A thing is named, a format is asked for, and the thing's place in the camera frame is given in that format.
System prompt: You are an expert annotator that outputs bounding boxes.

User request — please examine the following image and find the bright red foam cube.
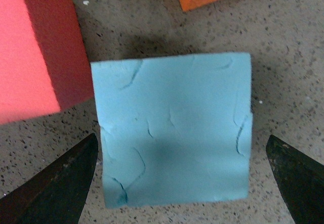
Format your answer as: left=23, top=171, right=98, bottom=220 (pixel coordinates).
left=1, top=0, right=94, bottom=124

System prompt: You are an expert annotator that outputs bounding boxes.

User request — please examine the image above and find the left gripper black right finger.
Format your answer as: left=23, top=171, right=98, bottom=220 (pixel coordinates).
left=266, top=135, right=323, bottom=223

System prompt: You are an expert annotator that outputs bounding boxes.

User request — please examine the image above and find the light blue foam cube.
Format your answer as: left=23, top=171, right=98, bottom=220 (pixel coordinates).
left=91, top=53, right=253, bottom=208

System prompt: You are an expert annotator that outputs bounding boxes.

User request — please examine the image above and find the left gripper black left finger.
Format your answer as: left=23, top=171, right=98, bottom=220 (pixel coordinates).
left=1, top=133, right=98, bottom=223

